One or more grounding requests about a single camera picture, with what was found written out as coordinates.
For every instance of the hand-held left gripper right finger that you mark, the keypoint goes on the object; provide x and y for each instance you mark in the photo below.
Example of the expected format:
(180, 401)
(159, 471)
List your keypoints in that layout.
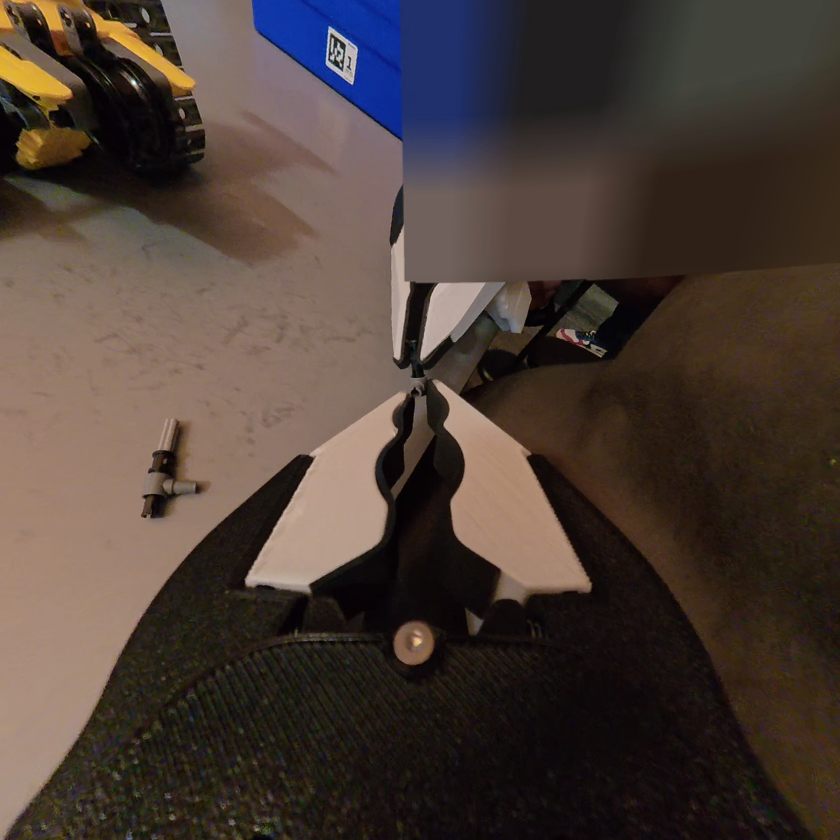
(518, 518)

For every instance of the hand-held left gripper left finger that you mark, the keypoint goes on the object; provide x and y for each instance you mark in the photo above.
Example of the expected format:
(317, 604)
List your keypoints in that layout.
(321, 512)

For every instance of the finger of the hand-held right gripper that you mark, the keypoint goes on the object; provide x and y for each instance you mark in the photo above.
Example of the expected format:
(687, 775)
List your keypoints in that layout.
(400, 315)
(459, 308)

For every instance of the short black grey pin connector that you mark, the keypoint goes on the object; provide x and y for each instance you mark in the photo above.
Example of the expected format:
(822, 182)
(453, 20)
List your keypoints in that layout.
(415, 390)

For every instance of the long grey black axle assembly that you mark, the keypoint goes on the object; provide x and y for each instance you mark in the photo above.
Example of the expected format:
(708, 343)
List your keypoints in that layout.
(152, 484)

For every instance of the grey metal leg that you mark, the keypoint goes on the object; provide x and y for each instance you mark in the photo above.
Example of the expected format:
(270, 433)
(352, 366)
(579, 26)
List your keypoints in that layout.
(482, 341)

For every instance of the red white blue sneaker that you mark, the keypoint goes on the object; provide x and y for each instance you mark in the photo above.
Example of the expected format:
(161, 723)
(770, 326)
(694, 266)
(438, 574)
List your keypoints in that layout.
(581, 338)

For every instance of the blue plastic bin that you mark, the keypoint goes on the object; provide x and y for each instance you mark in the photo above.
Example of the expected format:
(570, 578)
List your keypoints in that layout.
(295, 39)

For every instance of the yellow black toy tracked vehicle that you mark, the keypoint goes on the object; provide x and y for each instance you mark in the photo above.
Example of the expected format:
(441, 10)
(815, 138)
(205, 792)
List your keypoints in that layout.
(118, 92)

